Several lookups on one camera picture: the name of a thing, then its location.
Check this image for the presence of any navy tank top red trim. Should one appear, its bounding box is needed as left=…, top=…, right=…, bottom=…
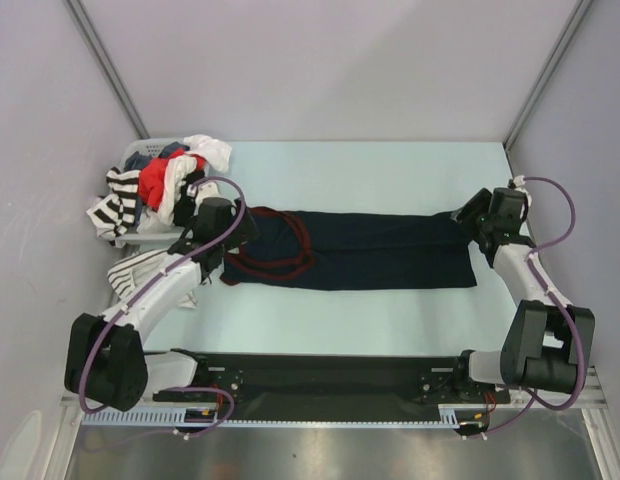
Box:
left=221, top=207, right=477, bottom=291

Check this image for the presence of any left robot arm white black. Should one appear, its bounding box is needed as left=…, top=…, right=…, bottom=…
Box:
left=64, top=197, right=258, bottom=413

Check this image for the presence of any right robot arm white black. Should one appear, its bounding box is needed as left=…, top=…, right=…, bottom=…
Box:
left=451, top=185, right=595, bottom=410

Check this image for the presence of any thin striped white tank top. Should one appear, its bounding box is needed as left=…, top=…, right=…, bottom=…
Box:
left=106, top=249, right=201, bottom=309

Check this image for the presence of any grey blue tank top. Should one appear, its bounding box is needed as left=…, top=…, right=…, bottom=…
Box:
left=121, top=139, right=188, bottom=171

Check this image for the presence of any black white striped tank top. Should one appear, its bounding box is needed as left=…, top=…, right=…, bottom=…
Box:
left=86, top=167, right=141, bottom=243

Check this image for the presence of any grey plastic laundry basket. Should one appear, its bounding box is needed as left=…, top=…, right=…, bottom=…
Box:
left=113, top=136, right=200, bottom=246

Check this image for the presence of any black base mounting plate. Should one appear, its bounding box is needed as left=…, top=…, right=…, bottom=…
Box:
left=153, top=352, right=510, bottom=420

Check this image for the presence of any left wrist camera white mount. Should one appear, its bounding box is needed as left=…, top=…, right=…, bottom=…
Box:
left=186, top=181, right=220, bottom=204

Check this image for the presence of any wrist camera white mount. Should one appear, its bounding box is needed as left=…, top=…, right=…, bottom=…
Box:
left=186, top=181, right=220, bottom=204
left=508, top=175, right=532, bottom=207

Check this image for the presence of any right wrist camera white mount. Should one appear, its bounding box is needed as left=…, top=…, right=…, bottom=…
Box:
left=508, top=175, right=532, bottom=207

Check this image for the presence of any slotted cable duct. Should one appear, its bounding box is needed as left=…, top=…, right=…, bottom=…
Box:
left=81, top=406, right=489, bottom=435

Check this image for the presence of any aluminium extrusion rail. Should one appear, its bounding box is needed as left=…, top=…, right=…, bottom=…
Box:
left=59, top=366, right=606, bottom=408

